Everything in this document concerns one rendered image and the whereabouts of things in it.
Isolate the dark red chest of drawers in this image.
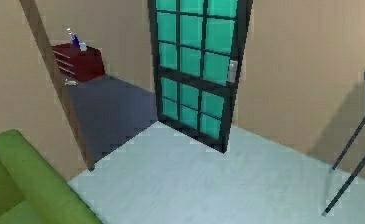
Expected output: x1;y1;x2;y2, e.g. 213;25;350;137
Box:
51;42;106;84

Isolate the silver door handle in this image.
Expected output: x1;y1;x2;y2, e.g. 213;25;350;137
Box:
227;60;239;84

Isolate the grey chair with black legs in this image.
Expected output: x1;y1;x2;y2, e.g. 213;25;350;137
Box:
321;67;365;217

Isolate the black door with green panes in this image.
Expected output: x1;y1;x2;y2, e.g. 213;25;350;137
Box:
147;0;254;154

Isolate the green sofa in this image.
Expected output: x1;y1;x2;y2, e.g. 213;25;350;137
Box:
0;129;104;224

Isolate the blue spray bottle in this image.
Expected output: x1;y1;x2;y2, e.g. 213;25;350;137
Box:
66;27;81;48

